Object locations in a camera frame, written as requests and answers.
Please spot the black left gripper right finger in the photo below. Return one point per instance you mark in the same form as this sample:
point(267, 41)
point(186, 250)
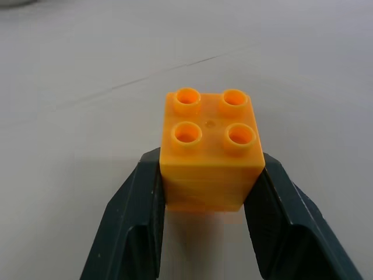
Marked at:
point(294, 224)

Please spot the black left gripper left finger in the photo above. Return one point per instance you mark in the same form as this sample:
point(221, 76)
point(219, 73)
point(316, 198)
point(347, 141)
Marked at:
point(131, 221)

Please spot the orange studded building block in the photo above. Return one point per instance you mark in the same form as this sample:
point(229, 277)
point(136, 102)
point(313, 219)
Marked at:
point(209, 163)

